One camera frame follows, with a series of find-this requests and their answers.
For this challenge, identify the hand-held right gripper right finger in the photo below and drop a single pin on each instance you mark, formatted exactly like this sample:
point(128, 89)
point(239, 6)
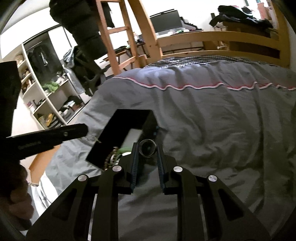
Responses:
point(161, 163)

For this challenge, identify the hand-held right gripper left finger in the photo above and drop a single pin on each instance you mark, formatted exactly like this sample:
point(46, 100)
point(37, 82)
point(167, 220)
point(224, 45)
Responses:
point(135, 162)

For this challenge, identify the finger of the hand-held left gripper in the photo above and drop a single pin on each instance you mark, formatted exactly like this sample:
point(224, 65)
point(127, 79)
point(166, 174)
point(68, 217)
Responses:
point(57, 135)

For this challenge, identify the green jade bangle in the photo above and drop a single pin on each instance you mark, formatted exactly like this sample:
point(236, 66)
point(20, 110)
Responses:
point(124, 150)

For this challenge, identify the black box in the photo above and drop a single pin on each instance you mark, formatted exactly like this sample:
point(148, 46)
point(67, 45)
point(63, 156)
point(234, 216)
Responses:
point(120, 120)

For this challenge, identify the person's left hand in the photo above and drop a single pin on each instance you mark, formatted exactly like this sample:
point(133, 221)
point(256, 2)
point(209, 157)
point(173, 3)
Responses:
point(19, 199)

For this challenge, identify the white shelf unit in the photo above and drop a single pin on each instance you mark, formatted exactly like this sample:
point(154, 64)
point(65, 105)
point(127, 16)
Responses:
point(52, 102)

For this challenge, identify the green cloth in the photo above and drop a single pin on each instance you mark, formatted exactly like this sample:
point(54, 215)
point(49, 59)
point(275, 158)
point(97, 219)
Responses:
point(51, 86)

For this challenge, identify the grey duvet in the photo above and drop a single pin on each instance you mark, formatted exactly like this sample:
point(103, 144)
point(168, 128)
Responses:
point(208, 127)

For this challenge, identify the light blue garment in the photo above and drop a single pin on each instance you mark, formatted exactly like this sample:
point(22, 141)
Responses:
point(69, 60)

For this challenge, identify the black framed window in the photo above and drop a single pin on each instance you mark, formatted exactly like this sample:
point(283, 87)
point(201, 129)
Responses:
point(57, 39)

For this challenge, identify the black office chair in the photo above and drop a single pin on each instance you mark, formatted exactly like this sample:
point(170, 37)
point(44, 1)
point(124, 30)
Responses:
point(90, 69)

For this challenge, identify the wooden ladder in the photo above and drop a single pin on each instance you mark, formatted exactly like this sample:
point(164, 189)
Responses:
point(113, 53)

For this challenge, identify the black hanging jacket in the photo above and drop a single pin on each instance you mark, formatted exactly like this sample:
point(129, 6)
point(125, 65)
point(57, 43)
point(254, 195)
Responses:
point(83, 23)

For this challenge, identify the checkered bed sheet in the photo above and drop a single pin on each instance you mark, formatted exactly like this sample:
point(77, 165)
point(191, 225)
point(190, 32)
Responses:
point(175, 60)

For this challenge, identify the white desk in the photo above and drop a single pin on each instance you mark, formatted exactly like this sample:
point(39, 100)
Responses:
point(167, 34)

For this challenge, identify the black computer monitor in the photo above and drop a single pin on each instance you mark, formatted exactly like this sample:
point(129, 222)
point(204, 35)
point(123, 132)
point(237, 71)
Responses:
point(165, 22)

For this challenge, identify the pile of dark clothes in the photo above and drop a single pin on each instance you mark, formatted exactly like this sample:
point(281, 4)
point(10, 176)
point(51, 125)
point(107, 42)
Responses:
point(240, 14)

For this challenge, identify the pink box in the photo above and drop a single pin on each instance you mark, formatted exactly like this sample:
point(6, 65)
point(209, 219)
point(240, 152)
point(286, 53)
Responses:
point(263, 9)

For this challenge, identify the wooden bed frame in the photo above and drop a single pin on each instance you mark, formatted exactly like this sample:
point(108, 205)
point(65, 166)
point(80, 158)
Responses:
point(208, 36)

